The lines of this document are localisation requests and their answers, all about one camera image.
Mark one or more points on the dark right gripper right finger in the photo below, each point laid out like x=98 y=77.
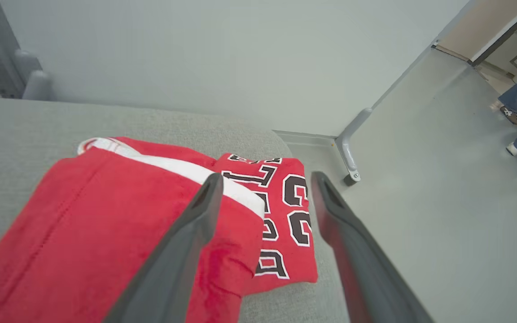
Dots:
x=366 y=278

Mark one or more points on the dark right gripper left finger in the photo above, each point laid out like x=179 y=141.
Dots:
x=168 y=278

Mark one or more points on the red white lettered jersey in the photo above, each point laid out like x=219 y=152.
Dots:
x=83 y=233

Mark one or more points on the grey metal leg black foot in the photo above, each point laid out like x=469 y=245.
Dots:
x=348 y=148

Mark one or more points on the white shoe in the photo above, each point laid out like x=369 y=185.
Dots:
x=513 y=149

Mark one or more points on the spotted brown shoe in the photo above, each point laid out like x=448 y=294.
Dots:
x=514 y=117

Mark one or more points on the grey rounded metal tube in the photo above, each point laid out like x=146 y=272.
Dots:
x=36 y=85

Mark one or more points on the dark door frame strip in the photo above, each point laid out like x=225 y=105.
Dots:
x=505 y=35

